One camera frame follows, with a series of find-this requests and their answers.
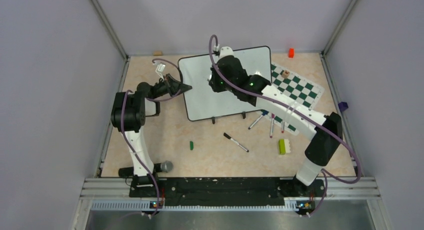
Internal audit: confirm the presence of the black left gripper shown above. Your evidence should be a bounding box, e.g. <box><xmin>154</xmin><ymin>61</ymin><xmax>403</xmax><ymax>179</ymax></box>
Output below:
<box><xmin>152</xmin><ymin>74</ymin><xmax>192</xmax><ymax>100</ymax></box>

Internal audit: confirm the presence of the white whiteboard black frame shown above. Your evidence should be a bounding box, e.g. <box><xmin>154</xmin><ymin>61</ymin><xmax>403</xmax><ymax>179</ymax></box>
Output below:
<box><xmin>177</xmin><ymin>46</ymin><xmax>273</xmax><ymax>122</ymax></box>

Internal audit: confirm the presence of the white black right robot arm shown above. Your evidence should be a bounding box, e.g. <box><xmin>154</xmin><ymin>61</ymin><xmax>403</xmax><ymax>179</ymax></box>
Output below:
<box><xmin>209</xmin><ymin>47</ymin><xmax>343</xmax><ymax>196</ymax></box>

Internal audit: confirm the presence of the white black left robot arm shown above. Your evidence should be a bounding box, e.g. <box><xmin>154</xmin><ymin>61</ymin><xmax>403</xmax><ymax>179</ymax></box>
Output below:
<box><xmin>110</xmin><ymin>74</ymin><xmax>193</xmax><ymax>197</ymax></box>

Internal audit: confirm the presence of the small wooden block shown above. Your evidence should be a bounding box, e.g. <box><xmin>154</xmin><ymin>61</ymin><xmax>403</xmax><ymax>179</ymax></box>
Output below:
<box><xmin>153</xmin><ymin>51</ymin><xmax>163</xmax><ymax>56</ymax></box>

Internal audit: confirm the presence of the black capped marker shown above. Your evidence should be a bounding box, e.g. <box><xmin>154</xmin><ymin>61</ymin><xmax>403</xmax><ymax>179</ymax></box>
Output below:
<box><xmin>223</xmin><ymin>132</ymin><xmax>249</xmax><ymax>152</ymax></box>

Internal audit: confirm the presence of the blue capped marker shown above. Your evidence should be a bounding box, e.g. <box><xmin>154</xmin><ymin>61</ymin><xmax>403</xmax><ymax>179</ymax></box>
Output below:
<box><xmin>248</xmin><ymin>111</ymin><xmax>268</xmax><ymax>130</ymax></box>

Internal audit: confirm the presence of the wooden chess cube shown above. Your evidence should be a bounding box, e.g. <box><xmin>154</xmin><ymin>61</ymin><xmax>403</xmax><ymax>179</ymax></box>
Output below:
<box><xmin>281</xmin><ymin>70</ymin><xmax>290</xmax><ymax>79</ymax></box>

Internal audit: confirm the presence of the orange toy block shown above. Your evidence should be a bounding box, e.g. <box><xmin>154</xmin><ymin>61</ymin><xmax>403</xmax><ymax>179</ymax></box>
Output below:
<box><xmin>288</xmin><ymin>48</ymin><xmax>295</xmax><ymax>58</ymax></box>

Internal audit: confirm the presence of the grey black microphone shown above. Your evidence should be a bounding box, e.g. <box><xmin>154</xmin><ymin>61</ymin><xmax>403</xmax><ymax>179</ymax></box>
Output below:
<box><xmin>118</xmin><ymin>160</ymin><xmax>174</xmax><ymax>178</ymax></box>

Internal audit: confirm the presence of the green white chess mat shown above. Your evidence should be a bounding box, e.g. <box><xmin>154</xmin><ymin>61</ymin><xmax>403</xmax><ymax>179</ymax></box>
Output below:
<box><xmin>256</xmin><ymin>62</ymin><xmax>326</xmax><ymax>136</ymax></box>

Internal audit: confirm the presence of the lime green toy brick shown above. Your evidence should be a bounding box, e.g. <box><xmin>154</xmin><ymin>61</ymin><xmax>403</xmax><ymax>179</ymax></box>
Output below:
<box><xmin>278</xmin><ymin>139</ymin><xmax>291</xmax><ymax>155</ymax></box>

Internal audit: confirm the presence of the purple toy block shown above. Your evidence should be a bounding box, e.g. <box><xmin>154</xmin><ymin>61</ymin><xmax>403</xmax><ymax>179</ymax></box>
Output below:
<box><xmin>338</xmin><ymin>102</ymin><xmax>349</xmax><ymax>112</ymax></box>

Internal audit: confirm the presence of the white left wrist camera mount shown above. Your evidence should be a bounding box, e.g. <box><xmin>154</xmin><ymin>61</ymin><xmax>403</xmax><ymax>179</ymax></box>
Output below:
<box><xmin>155</xmin><ymin>63</ymin><xmax>166</xmax><ymax>79</ymax></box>

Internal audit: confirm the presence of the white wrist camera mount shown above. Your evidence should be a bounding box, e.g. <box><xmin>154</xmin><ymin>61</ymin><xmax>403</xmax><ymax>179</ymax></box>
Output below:
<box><xmin>212</xmin><ymin>45</ymin><xmax>234</xmax><ymax>59</ymax></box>
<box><xmin>155</xmin><ymin>63</ymin><xmax>166</xmax><ymax>79</ymax></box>

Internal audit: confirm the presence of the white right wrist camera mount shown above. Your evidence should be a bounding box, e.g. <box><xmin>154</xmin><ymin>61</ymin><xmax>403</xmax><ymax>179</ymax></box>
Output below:
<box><xmin>212</xmin><ymin>45</ymin><xmax>234</xmax><ymax>59</ymax></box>

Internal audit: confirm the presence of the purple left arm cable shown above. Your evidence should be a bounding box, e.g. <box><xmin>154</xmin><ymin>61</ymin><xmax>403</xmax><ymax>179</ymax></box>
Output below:
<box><xmin>119</xmin><ymin>58</ymin><xmax>185</xmax><ymax>212</ymax></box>

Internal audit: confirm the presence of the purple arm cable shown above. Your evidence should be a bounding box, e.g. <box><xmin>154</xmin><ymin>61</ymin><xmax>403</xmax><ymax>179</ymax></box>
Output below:
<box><xmin>119</xmin><ymin>58</ymin><xmax>185</xmax><ymax>212</ymax></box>
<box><xmin>208</xmin><ymin>34</ymin><xmax>364</xmax><ymax>216</ymax></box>

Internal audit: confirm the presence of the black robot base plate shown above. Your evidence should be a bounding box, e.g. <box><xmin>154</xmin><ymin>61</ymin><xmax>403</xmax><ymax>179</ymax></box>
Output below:
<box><xmin>129</xmin><ymin>177</ymin><xmax>325</xmax><ymax>206</ymax></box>

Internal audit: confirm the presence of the aluminium frame rail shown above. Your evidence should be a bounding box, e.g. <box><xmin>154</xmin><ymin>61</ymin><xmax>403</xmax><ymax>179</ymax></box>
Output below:
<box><xmin>80</xmin><ymin>177</ymin><xmax>381</xmax><ymax>215</ymax></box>

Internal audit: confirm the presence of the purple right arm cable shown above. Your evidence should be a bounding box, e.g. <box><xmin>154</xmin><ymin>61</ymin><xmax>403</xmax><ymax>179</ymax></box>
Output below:
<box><xmin>208</xmin><ymin>34</ymin><xmax>364</xmax><ymax>216</ymax></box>

